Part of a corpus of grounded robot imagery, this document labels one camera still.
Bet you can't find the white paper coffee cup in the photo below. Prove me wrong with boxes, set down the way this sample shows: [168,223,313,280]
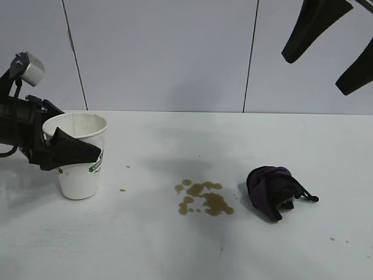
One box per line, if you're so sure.
[43,112,108,201]

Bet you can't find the brown coffee spill puddle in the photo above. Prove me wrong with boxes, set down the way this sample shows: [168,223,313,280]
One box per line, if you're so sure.
[174,179,235,218]

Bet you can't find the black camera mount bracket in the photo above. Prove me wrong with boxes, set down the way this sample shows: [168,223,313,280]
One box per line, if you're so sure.
[0,62,24,99]

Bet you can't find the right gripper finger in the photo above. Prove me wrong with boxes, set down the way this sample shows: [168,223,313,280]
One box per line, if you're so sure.
[335,37,373,96]
[281,0,354,64]

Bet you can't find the dark purple black cloth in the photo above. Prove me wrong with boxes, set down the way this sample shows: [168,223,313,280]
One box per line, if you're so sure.
[246,165,320,223]

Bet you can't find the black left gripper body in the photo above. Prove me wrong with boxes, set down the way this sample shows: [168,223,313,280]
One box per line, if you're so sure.
[0,94,49,164]

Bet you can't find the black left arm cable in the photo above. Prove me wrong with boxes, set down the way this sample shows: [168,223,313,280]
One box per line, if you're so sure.
[0,144,19,159]

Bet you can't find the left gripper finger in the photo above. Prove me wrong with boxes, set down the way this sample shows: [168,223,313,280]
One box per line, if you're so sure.
[30,127,103,172]
[42,100,66,125]

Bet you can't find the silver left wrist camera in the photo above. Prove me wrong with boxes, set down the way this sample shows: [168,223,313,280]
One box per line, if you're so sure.
[10,51,46,88]

